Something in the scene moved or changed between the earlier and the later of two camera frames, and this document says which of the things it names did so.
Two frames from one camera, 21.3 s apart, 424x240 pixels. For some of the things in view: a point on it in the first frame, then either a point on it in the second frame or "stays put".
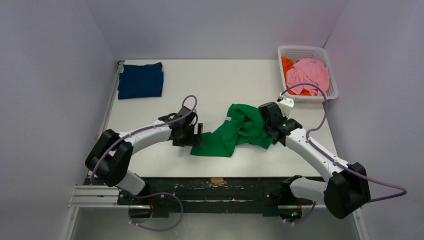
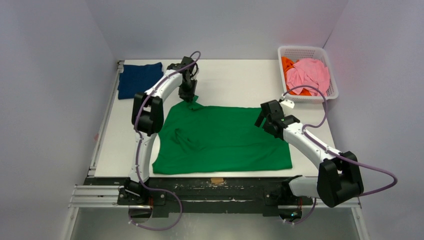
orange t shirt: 287,62 stays put
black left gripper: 193,140 → 188,95
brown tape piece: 215,180 stays put
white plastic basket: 305,52 stays put
